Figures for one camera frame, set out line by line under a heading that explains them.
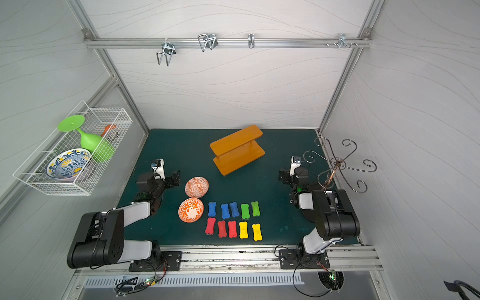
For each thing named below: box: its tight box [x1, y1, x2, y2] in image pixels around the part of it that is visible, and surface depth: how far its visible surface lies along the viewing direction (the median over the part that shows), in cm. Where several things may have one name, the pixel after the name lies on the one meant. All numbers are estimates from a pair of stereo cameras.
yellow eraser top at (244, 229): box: [238, 221, 249, 239], surface depth 82 cm
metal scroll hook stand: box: [302, 136, 378, 194], surface depth 68 cm
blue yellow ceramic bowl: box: [46, 148, 92, 180], surface depth 63 cm
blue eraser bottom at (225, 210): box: [220, 203, 231, 220], surface depth 87 cm
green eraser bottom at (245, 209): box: [240, 203, 251, 219], surface depth 87 cm
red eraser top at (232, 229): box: [227, 220, 238, 239], surface depth 82 cm
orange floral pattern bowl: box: [178, 197, 205, 224], surface depth 87 cm
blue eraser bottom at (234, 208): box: [229, 201, 240, 217], surface depth 88 cm
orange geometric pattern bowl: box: [185, 176, 210, 199], surface depth 95 cm
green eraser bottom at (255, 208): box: [251, 200, 261, 217], surface depth 88 cm
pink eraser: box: [205, 217, 217, 235], surface depth 84 cm
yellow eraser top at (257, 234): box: [251, 223, 264, 242], surface depth 81 cm
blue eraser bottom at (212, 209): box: [208, 201, 217, 217], surface depth 88 cm
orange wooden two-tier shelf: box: [210, 125, 265, 176], surface depth 103 cm
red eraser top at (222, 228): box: [217, 220, 227, 239], surface depth 82 cm
